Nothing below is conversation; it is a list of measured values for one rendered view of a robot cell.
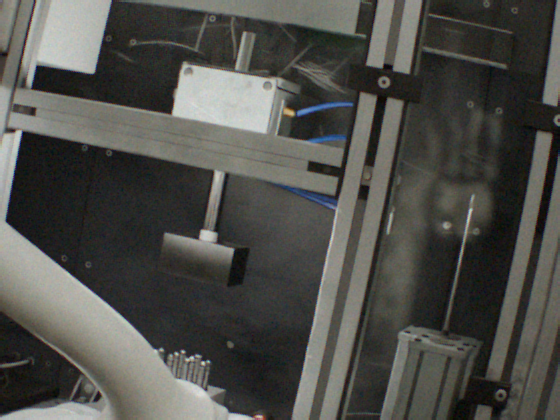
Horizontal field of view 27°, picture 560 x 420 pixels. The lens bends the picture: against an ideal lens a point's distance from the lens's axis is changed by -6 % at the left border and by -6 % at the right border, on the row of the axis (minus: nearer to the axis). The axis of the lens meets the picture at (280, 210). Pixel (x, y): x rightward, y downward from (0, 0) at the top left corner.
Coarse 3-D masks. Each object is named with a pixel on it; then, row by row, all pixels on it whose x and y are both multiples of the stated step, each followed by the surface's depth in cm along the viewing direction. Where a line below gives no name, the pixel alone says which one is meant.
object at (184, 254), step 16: (224, 176) 138; (208, 192) 138; (224, 192) 138; (208, 208) 138; (208, 224) 138; (176, 240) 137; (192, 240) 136; (208, 240) 138; (176, 256) 137; (192, 256) 136; (208, 256) 136; (224, 256) 135; (240, 256) 138; (176, 272) 137; (192, 272) 136; (208, 272) 136; (224, 272) 135; (240, 272) 139
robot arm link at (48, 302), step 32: (0, 224) 84; (0, 256) 83; (32, 256) 85; (0, 288) 84; (32, 288) 84; (64, 288) 86; (32, 320) 85; (64, 320) 85; (96, 320) 86; (64, 352) 87; (96, 352) 86; (128, 352) 87; (96, 384) 89; (128, 384) 88; (160, 384) 89; (192, 384) 96; (128, 416) 89; (160, 416) 90; (192, 416) 92; (224, 416) 95
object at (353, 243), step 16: (400, 0) 112; (400, 16) 112; (0, 64) 123; (0, 80) 123; (368, 176) 113; (0, 192) 125; (0, 208) 126; (352, 224) 113; (352, 240) 113; (352, 256) 113; (352, 272) 113; (336, 304) 113; (336, 320) 113; (336, 336) 113; (320, 384) 114; (320, 400) 114
